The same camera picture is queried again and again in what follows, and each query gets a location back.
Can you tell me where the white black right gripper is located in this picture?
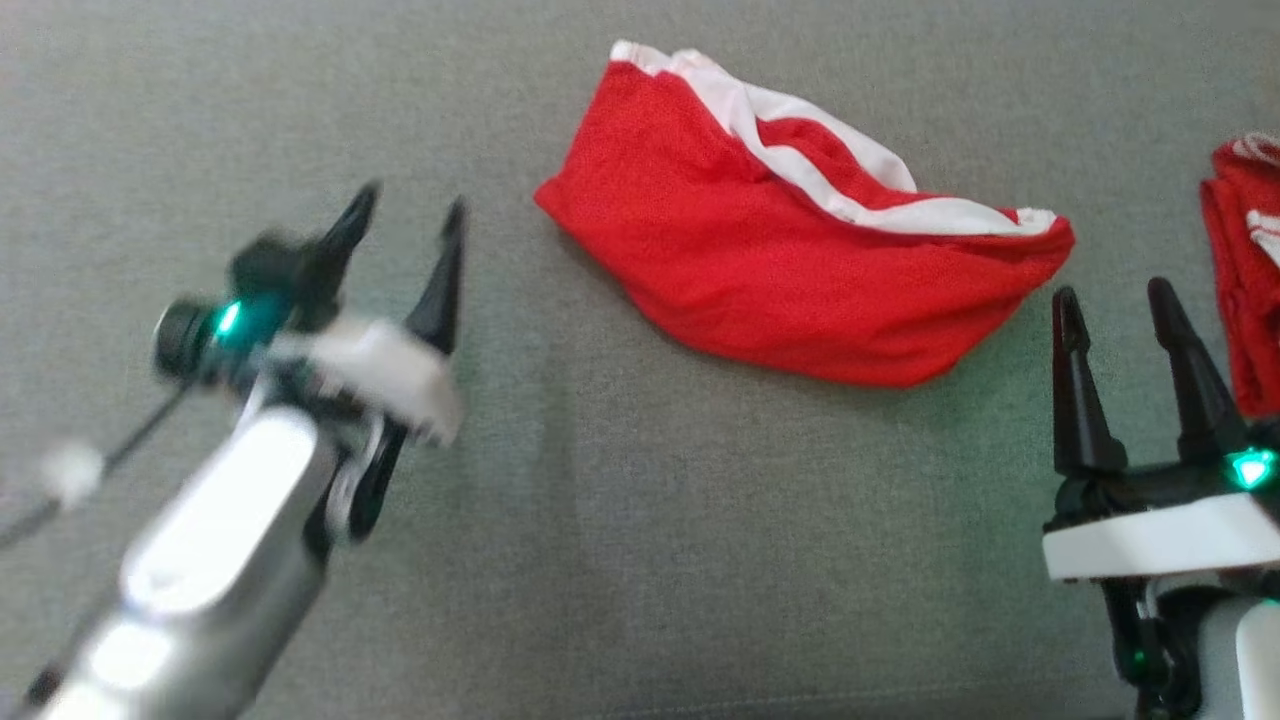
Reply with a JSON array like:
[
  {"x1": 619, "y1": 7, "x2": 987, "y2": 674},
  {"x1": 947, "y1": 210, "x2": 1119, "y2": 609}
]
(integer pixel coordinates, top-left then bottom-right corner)
[{"x1": 1042, "y1": 277, "x2": 1280, "y2": 584}]

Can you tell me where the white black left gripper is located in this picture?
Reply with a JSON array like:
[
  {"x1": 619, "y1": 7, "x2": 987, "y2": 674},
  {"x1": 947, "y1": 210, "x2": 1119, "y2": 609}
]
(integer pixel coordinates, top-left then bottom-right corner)
[{"x1": 215, "y1": 181, "x2": 469, "y2": 448}]

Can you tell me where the red garment with white trim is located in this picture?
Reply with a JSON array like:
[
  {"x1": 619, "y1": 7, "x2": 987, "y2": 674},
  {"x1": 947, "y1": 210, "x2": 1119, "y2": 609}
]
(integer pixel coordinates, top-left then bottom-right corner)
[{"x1": 533, "y1": 40, "x2": 1077, "y2": 389}]

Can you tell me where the folded red garment white stripe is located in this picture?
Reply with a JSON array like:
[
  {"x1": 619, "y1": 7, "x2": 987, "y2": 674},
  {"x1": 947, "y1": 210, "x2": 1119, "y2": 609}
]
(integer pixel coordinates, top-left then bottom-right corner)
[{"x1": 1200, "y1": 133, "x2": 1280, "y2": 419}]

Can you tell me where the grey sofa chaise seat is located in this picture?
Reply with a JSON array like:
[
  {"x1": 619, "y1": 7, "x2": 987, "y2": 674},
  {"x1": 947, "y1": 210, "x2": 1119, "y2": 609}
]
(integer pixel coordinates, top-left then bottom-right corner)
[{"x1": 0, "y1": 0, "x2": 1280, "y2": 720}]

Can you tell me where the white cable clip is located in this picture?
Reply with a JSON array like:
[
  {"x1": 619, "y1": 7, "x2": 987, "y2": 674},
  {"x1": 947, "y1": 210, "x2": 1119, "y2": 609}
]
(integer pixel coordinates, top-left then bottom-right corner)
[{"x1": 40, "y1": 443, "x2": 106, "y2": 506}]

